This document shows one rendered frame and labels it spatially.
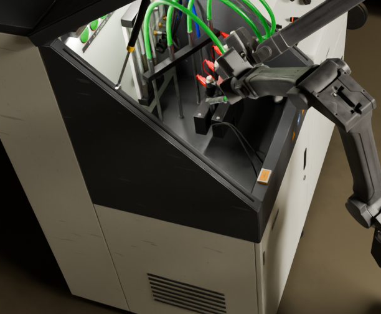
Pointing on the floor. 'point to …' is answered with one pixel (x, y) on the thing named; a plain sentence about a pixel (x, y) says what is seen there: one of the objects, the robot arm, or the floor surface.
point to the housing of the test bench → (43, 147)
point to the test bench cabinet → (185, 265)
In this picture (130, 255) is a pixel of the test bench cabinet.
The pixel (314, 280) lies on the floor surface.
